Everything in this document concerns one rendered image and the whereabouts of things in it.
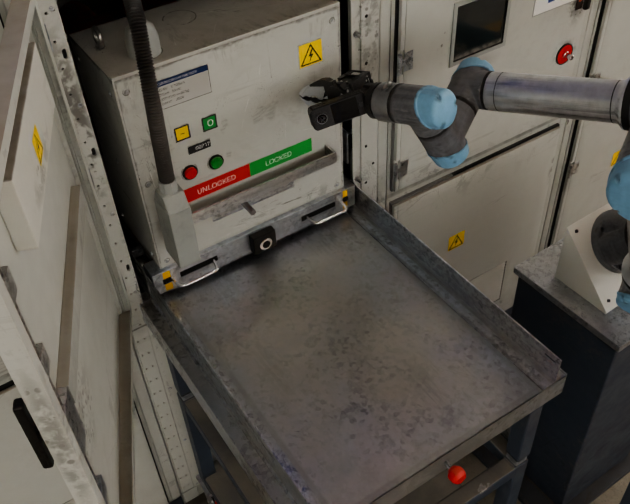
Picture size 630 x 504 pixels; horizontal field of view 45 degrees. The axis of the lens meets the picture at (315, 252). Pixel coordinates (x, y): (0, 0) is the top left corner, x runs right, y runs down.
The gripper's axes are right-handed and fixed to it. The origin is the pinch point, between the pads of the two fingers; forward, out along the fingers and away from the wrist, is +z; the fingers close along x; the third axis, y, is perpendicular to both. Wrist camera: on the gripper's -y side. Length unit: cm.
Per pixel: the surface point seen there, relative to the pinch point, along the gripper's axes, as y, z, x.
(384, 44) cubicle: 22.9, -4.8, 2.4
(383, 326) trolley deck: -13, -22, -45
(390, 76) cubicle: 24.7, -3.0, -6.1
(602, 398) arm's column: 24, -51, -85
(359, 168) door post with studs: 16.6, 5.2, -27.1
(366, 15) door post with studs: 18.1, -5.7, 10.6
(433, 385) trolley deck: -19, -38, -49
